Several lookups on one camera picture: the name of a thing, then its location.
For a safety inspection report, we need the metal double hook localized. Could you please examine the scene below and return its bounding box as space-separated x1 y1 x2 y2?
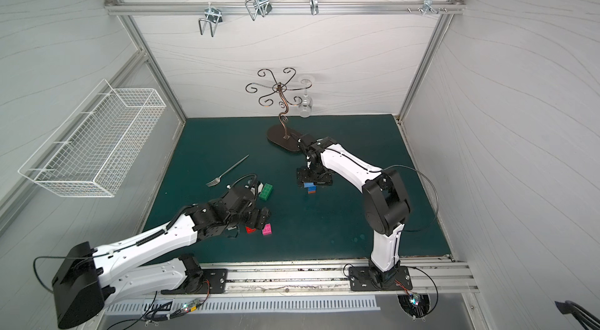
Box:
245 0 273 21
198 5 223 37

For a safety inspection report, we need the pink square lego brick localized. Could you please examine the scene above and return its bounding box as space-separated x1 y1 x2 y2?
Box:
262 224 272 236

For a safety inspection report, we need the silver fork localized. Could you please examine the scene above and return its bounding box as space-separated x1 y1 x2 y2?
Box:
206 154 249 187

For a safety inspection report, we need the metal bracket hook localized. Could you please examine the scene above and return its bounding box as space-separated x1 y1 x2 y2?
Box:
406 0 448 15

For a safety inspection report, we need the green lego brick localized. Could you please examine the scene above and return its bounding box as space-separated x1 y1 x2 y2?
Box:
259 183 273 201

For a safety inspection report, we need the white vented cable duct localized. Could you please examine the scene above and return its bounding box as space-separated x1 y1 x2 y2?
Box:
106 295 381 316

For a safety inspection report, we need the clear wine glass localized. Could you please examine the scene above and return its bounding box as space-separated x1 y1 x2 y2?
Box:
298 78 313 118

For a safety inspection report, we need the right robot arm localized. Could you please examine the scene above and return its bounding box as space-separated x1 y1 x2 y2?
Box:
297 134 411 280

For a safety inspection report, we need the aluminium front rail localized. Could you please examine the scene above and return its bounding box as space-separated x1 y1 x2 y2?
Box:
97 259 480 300

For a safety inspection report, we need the metal single hook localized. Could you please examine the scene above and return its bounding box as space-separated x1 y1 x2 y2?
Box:
309 0 319 16

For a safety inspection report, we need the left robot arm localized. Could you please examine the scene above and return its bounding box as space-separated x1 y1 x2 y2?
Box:
52 182 270 329

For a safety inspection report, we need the white wire basket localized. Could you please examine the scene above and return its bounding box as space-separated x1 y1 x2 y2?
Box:
18 79 167 198

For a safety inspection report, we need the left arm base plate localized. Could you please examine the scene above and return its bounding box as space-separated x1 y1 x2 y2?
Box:
160 269 228 295

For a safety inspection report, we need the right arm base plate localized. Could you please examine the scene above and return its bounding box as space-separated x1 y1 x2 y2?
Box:
345 265 413 292

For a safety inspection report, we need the bronze scroll cup stand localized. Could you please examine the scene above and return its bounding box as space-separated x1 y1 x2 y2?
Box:
245 67 313 153

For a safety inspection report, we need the aluminium cross rail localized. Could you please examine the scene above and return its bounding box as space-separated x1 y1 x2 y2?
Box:
105 0 467 17

